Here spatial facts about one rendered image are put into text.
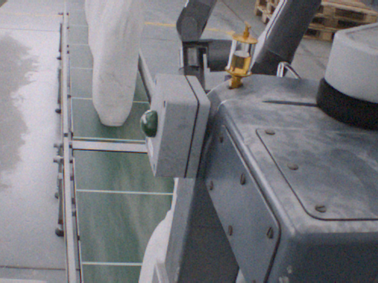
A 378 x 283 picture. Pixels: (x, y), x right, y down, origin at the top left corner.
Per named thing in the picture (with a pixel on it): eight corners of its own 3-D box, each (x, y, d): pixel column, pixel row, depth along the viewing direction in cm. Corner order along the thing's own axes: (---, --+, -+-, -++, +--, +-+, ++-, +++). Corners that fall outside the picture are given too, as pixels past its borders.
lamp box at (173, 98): (145, 144, 67) (155, 71, 63) (182, 146, 68) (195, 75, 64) (154, 178, 61) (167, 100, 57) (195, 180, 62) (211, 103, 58)
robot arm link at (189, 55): (178, 53, 133) (176, 42, 128) (208, 51, 133) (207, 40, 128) (179, 81, 131) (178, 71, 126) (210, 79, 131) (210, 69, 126)
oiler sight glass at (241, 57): (224, 64, 63) (230, 34, 62) (246, 66, 64) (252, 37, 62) (230, 73, 61) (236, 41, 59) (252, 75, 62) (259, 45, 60)
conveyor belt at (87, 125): (68, 17, 439) (69, 7, 435) (117, 21, 449) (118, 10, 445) (72, 160, 249) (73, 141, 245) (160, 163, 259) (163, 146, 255)
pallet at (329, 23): (255, 1, 670) (257, -10, 664) (345, 15, 700) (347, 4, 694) (279, 22, 598) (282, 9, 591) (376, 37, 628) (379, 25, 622)
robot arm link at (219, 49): (182, 26, 135) (179, 17, 126) (230, 24, 134) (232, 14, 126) (184, 76, 134) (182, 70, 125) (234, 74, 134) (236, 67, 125)
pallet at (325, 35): (254, 13, 677) (255, 1, 671) (342, 27, 704) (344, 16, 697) (273, 33, 606) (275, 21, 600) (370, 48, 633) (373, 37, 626)
